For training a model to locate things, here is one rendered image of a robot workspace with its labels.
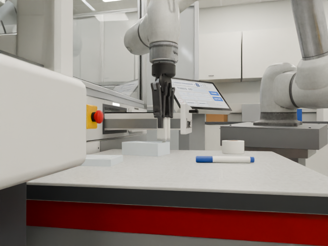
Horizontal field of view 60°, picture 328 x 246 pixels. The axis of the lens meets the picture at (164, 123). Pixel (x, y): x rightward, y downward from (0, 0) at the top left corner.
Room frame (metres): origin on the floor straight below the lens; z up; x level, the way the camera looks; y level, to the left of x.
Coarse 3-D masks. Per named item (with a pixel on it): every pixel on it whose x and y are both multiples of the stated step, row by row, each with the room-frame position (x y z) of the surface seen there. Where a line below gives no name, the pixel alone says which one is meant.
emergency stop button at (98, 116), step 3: (96, 111) 0.83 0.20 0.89; (99, 111) 0.84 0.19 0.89; (96, 114) 0.83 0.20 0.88; (99, 114) 0.83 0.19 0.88; (102, 114) 0.85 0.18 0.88; (96, 117) 0.83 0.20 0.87; (99, 117) 0.83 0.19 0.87; (102, 117) 0.85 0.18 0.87; (96, 120) 0.83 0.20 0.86; (99, 120) 0.83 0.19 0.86; (102, 120) 0.85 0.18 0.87
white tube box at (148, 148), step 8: (128, 144) 0.86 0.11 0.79; (136, 144) 0.85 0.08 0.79; (144, 144) 0.84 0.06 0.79; (152, 144) 0.82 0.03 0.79; (160, 144) 0.83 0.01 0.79; (168, 144) 0.88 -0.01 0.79; (128, 152) 0.86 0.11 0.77; (136, 152) 0.85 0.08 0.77; (144, 152) 0.84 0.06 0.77; (152, 152) 0.82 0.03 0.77; (160, 152) 0.83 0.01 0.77; (168, 152) 0.88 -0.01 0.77
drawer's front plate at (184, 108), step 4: (184, 104) 0.99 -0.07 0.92; (184, 108) 0.99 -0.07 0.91; (188, 108) 1.11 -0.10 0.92; (184, 112) 0.99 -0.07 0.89; (188, 112) 1.11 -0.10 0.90; (184, 116) 0.99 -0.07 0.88; (188, 116) 1.11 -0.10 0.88; (184, 120) 0.99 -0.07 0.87; (188, 120) 1.11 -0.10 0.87; (184, 124) 0.99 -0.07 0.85; (188, 124) 1.11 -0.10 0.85; (184, 128) 0.99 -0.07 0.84; (188, 128) 1.11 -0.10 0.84; (184, 132) 0.99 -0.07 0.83; (188, 132) 1.11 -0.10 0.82
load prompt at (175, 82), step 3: (174, 81) 2.02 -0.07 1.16; (177, 81) 2.04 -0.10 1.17; (180, 81) 2.06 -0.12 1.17; (183, 81) 2.08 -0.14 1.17; (177, 84) 2.01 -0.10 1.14; (180, 84) 2.03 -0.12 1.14; (183, 84) 2.05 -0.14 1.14; (186, 84) 2.07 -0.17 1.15; (189, 84) 2.09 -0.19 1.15; (192, 84) 2.11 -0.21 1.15; (195, 84) 2.14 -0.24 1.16; (198, 84) 2.16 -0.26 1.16; (201, 84) 2.18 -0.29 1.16; (201, 87) 2.15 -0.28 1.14; (204, 87) 2.17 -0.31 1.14
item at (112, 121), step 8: (104, 120) 1.06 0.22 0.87; (112, 120) 1.05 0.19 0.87; (120, 120) 1.05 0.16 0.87; (128, 120) 1.04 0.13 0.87; (136, 120) 1.03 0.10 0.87; (144, 120) 1.03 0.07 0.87; (152, 120) 1.02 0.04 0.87; (176, 120) 1.01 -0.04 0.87; (104, 128) 1.06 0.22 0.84; (112, 128) 1.05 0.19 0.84; (120, 128) 1.05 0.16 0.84; (128, 128) 1.04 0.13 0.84; (136, 128) 1.04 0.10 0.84; (144, 128) 1.03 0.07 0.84; (152, 128) 1.03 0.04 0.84; (176, 128) 1.01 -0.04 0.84
